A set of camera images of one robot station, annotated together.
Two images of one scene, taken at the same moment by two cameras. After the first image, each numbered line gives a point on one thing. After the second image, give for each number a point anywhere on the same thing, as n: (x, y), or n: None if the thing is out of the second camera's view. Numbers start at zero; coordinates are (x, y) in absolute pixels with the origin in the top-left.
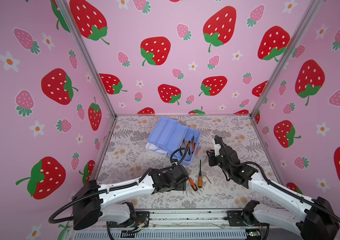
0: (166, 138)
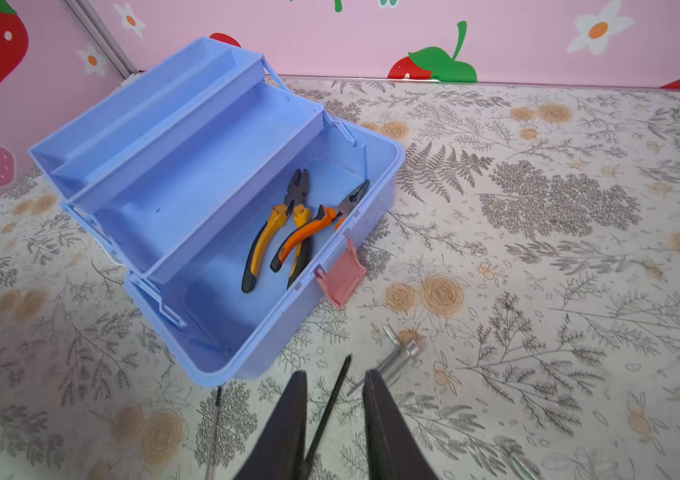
0: (225, 198)
